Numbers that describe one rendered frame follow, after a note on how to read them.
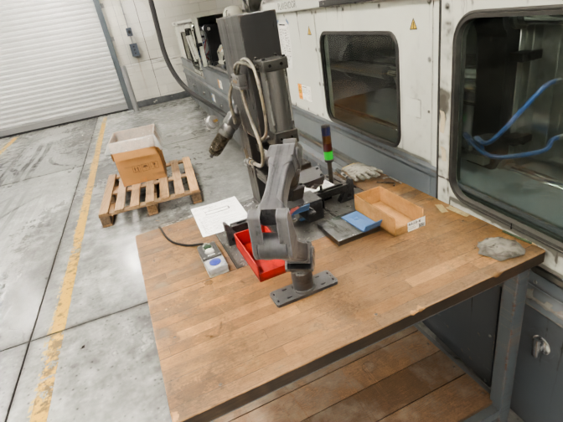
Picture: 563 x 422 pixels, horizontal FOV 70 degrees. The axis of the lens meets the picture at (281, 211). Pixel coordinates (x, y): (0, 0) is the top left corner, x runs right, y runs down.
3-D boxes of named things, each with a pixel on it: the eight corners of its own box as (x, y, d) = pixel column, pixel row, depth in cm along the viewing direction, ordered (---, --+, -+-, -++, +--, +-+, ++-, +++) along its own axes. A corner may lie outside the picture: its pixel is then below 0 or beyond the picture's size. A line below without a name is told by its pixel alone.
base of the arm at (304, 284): (264, 274, 117) (273, 286, 111) (324, 250, 123) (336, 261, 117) (269, 295, 121) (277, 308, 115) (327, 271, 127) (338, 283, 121)
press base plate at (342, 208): (239, 275, 138) (237, 268, 136) (204, 219, 180) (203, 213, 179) (396, 216, 156) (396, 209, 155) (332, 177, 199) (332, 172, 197)
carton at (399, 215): (395, 239, 138) (394, 218, 135) (355, 212, 160) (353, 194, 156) (425, 227, 142) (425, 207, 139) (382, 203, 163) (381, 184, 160)
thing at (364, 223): (366, 234, 139) (366, 226, 138) (341, 218, 152) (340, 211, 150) (383, 227, 141) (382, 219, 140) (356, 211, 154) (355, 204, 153)
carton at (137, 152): (122, 171, 503) (108, 131, 480) (171, 159, 513) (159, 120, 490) (117, 190, 444) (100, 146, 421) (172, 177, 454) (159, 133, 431)
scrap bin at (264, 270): (260, 282, 127) (256, 266, 125) (236, 247, 148) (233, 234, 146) (294, 269, 131) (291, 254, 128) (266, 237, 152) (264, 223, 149)
